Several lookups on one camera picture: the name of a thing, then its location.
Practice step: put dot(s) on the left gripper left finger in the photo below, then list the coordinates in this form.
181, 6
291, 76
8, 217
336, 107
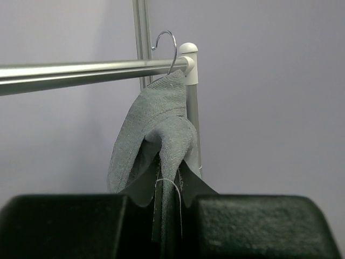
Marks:
83, 225

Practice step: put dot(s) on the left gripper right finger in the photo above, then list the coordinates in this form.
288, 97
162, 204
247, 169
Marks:
250, 226

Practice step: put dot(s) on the grey shirt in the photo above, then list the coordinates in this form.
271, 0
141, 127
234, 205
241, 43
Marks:
156, 123

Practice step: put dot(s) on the hanger with metal hook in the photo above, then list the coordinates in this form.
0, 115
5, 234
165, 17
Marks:
162, 46

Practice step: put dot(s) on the clothes rack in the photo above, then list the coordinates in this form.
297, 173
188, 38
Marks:
19, 79

